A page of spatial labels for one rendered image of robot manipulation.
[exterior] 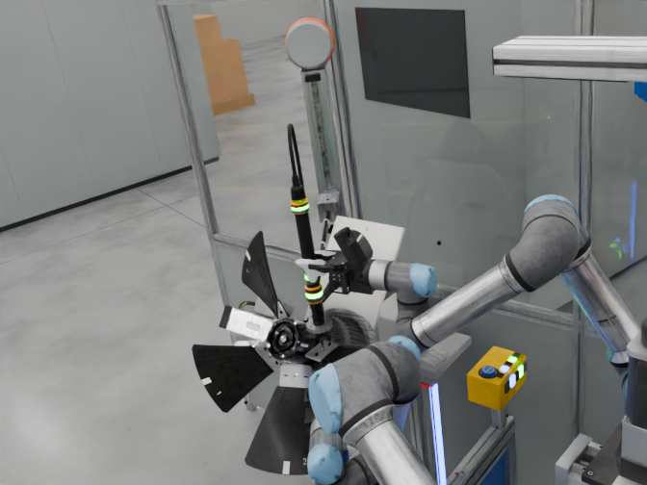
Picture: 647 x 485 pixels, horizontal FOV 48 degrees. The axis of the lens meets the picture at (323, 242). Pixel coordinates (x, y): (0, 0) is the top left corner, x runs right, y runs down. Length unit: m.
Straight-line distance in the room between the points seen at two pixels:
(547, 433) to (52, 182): 5.53
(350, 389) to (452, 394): 1.52
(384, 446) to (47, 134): 6.12
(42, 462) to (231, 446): 0.95
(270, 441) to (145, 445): 1.86
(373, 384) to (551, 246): 0.46
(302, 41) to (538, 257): 1.19
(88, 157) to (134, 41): 1.18
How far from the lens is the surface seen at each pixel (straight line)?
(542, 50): 1.19
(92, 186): 7.39
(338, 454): 1.64
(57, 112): 7.17
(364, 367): 1.37
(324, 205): 2.42
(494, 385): 2.01
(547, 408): 2.66
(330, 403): 1.33
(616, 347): 1.78
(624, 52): 1.14
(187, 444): 3.75
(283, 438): 2.02
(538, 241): 1.53
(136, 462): 3.75
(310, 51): 2.39
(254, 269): 2.19
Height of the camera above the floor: 2.26
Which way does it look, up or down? 24 degrees down
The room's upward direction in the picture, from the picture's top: 9 degrees counter-clockwise
